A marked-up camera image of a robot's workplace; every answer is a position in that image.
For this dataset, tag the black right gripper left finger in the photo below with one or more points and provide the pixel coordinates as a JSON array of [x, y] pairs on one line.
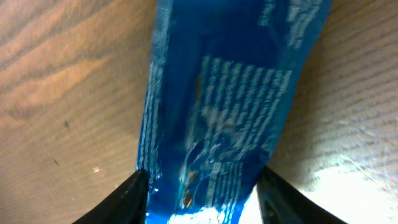
[[125, 205]]

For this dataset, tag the blue biscuit packet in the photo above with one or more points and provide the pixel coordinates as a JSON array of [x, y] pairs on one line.
[[221, 82]]

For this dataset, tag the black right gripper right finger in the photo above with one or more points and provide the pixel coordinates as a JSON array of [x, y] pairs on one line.
[[281, 203]]

